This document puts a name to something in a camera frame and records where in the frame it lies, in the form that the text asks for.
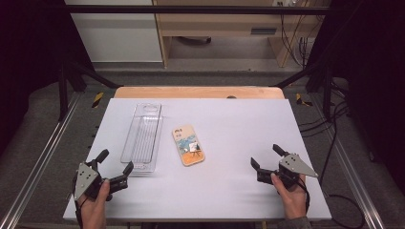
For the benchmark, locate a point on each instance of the aluminium rail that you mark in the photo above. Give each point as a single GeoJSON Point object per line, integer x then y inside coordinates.
{"type": "Point", "coordinates": [353, 178]}
{"type": "Point", "coordinates": [41, 159]}

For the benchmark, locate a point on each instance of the clear plastic packaging box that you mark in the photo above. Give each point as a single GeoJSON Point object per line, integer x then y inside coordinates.
{"type": "Point", "coordinates": [142, 136]}

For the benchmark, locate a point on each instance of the light wooden desk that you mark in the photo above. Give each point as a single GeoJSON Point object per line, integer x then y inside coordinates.
{"type": "Point", "coordinates": [219, 24]}

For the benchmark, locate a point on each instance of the black horizontal frame bar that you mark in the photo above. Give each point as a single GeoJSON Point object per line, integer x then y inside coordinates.
{"type": "Point", "coordinates": [191, 9]}

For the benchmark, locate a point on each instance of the person's right hand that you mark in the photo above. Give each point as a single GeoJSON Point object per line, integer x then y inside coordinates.
{"type": "Point", "coordinates": [294, 200]}

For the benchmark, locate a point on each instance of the person's left hand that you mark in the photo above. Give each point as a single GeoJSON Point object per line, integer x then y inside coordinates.
{"type": "Point", "coordinates": [95, 210]}

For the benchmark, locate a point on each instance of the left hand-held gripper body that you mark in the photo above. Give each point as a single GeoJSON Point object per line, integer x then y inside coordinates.
{"type": "Point", "coordinates": [85, 179]}

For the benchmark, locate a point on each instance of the wooden table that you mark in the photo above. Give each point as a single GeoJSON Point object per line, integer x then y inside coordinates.
{"type": "Point", "coordinates": [197, 92]}

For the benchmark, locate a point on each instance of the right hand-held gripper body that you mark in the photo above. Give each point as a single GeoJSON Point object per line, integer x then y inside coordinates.
{"type": "Point", "coordinates": [294, 165]}

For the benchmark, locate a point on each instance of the black curtain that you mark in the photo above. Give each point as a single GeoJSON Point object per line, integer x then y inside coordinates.
{"type": "Point", "coordinates": [375, 79]}
{"type": "Point", "coordinates": [28, 63]}

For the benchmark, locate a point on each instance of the white cabinet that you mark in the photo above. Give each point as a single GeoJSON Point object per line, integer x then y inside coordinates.
{"type": "Point", "coordinates": [116, 35]}

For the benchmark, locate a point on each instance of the black metal stand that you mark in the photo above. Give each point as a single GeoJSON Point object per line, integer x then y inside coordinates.
{"type": "Point", "coordinates": [326, 86]}
{"type": "Point", "coordinates": [65, 92]}

